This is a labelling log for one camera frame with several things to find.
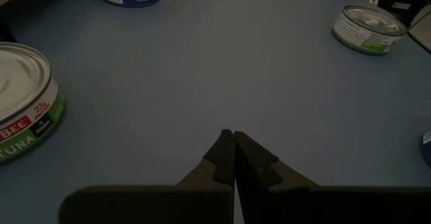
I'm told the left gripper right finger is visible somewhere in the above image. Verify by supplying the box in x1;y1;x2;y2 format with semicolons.
234;131;431;224

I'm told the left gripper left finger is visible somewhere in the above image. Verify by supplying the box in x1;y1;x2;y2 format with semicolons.
59;128;236;224

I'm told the green label tuna can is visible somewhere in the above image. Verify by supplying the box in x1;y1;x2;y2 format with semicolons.
0;41;67;166
331;4;408;56

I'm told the blue table mat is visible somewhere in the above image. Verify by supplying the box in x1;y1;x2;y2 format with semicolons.
0;0;431;224

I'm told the dark blue label tuna can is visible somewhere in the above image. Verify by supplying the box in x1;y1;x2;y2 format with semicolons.
421;131;431;167

